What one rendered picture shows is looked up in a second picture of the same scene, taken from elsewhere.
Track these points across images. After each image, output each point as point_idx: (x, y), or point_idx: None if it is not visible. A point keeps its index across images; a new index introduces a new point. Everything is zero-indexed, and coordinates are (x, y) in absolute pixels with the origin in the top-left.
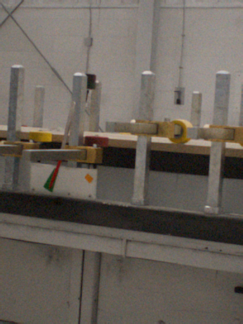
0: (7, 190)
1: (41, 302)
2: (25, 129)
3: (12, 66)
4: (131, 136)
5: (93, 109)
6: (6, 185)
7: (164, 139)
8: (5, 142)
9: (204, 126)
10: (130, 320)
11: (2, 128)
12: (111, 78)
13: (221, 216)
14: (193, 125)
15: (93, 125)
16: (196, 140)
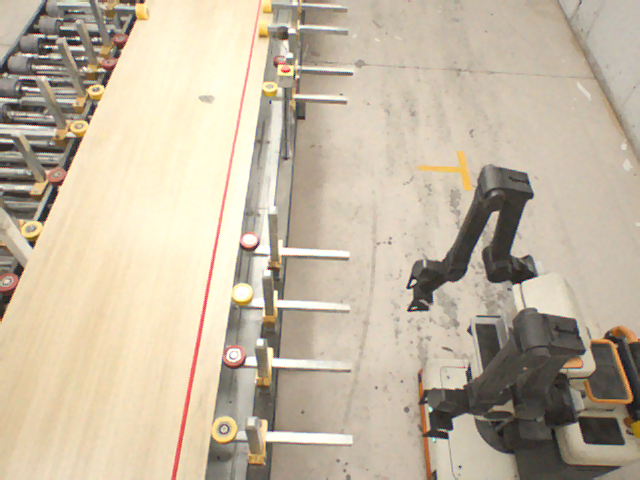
0: (295, 122)
1: None
2: (187, 123)
3: (291, 56)
4: (169, 71)
5: (55, 102)
6: (293, 121)
7: (179, 55)
8: (293, 101)
9: (298, 10)
10: None
11: (203, 132)
12: None
13: (302, 43)
14: (91, 47)
15: (62, 114)
16: (144, 47)
